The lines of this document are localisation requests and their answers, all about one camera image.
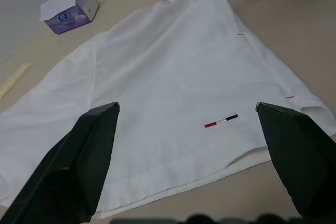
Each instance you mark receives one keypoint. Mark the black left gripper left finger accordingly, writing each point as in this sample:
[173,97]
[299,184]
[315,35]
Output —
[65,171]

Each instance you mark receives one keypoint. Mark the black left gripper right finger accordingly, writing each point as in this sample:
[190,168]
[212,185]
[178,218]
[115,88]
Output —
[302,161]

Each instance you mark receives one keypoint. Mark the white shorts garment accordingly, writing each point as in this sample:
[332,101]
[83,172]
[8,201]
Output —
[170,64]

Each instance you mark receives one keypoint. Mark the yellowish plastic packet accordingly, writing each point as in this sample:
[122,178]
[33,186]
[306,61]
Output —
[15,77]

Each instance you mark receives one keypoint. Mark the purple tissue box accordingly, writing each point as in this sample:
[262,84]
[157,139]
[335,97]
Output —
[71,19]

